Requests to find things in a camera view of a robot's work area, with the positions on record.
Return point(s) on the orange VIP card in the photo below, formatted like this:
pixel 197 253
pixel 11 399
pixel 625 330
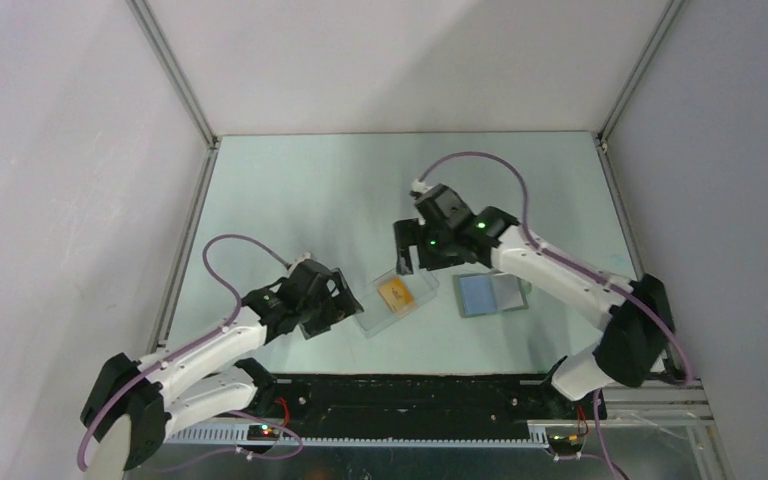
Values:
pixel 396 295

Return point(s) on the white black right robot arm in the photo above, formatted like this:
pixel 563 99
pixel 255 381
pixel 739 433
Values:
pixel 633 316

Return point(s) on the aluminium frame rail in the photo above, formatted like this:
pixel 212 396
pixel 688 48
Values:
pixel 654 405

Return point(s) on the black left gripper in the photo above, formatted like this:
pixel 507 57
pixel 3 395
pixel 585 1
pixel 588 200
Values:
pixel 339 306

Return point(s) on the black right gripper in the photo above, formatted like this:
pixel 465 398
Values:
pixel 412 231

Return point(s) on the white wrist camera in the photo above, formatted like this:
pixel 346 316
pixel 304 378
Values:
pixel 419 188
pixel 302 257

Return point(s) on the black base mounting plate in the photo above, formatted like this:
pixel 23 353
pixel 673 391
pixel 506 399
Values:
pixel 416 407

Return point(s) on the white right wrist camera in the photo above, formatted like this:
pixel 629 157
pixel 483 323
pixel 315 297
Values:
pixel 419 188

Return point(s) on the clear plastic tray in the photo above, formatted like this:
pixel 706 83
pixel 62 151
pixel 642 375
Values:
pixel 377 317

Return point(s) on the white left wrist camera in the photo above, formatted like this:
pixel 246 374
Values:
pixel 302 257

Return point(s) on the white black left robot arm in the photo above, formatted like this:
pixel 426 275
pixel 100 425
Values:
pixel 136 405

